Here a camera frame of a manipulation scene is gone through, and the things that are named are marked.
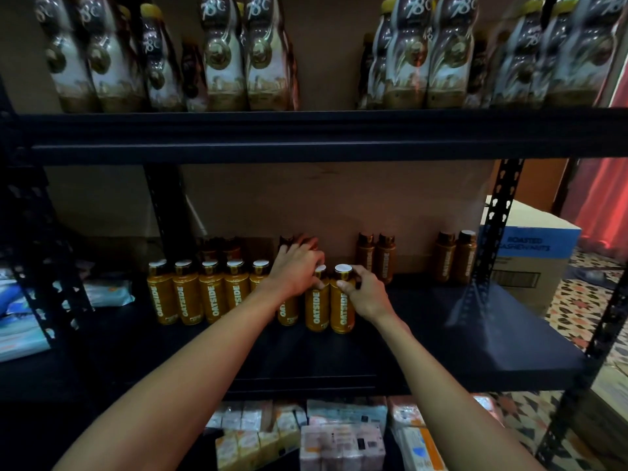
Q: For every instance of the tissue packs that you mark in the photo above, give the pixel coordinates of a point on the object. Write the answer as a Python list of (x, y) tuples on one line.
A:
[(250, 448)]

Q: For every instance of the brown wooden cabinet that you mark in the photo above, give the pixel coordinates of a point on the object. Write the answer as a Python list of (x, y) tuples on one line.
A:
[(535, 186)]

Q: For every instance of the row of wet wipe packs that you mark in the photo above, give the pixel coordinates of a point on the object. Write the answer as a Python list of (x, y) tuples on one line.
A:
[(20, 333)]

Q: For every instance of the row of orange blue packets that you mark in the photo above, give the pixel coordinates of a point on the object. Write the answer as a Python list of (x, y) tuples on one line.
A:
[(420, 448)]

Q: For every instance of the person's left hand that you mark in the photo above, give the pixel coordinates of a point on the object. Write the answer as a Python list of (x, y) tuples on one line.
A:
[(294, 269)]

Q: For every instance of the person's right forearm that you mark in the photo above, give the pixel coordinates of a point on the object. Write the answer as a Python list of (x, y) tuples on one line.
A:
[(451, 407)]

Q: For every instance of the person's right hand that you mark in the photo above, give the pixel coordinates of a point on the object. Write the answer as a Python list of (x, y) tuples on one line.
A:
[(371, 304)]

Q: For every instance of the row of pale pink packets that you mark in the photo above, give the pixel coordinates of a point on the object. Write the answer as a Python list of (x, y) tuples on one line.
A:
[(404, 412)]

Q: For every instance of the red curtain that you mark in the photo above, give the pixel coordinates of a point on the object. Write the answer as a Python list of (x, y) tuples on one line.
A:
[(603, 201)]

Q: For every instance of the person's left forearm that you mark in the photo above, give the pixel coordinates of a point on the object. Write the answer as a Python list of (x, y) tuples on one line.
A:
[(167, 397)]

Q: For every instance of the row of yellow-capped coffee bottles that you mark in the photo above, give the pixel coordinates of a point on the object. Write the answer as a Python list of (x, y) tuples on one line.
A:
[(226, 63)]

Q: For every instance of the orange Oatside bottles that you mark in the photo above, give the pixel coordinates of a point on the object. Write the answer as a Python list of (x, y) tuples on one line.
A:
[(186, 294)]

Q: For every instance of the Oatside bottle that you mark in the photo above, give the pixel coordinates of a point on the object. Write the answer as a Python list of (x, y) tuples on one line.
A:
[(317, 309), (341, 314)]

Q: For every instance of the black metal shelf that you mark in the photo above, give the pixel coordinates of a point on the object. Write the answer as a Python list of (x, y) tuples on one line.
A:
[(324, 137), (44, 260)]

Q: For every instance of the stack of pink white boxes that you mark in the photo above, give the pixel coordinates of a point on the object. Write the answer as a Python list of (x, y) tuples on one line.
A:
[(341, 448)]

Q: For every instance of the blue white cashew carton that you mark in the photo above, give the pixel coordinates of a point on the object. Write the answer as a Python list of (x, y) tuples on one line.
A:
[(535, 255)]

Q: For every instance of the flat white packet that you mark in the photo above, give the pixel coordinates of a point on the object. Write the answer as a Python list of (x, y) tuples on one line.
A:
[(345, 413)]

